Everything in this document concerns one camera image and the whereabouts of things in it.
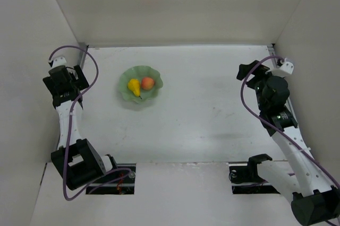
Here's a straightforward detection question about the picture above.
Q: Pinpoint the yellow fake pear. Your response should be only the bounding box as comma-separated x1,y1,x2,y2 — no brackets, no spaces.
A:
127,79,141,99

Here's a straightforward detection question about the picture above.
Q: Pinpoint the red-orange fake peach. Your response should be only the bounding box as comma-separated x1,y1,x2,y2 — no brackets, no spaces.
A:
141,77,155,91

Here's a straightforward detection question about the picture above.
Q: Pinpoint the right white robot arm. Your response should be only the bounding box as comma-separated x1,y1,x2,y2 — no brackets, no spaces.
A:
229,59,339,225

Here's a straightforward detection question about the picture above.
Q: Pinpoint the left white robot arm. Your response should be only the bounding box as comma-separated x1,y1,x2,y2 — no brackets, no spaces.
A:
43,63,117,190

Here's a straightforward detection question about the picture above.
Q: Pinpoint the green scalloped fruit bowl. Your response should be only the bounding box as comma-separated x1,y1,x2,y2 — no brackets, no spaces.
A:
118,65,163,103

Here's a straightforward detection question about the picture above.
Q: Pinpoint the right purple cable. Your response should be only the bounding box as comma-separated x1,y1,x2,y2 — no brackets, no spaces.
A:
240,56,340,226

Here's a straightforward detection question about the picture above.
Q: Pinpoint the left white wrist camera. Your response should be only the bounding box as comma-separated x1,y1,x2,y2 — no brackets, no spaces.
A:
49,55,67,68

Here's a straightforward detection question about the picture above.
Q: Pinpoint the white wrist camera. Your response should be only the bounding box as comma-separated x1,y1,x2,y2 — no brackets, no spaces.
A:
49,55,67,68
267,58,294,78

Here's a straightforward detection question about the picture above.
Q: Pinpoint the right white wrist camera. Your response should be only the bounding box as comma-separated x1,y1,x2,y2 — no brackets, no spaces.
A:
267,58,294,78

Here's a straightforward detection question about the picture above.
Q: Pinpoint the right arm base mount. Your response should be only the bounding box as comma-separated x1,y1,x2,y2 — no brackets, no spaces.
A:
228,163,279,195

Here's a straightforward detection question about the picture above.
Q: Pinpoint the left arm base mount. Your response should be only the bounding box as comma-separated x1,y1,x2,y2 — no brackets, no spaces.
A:
86,164,136,195

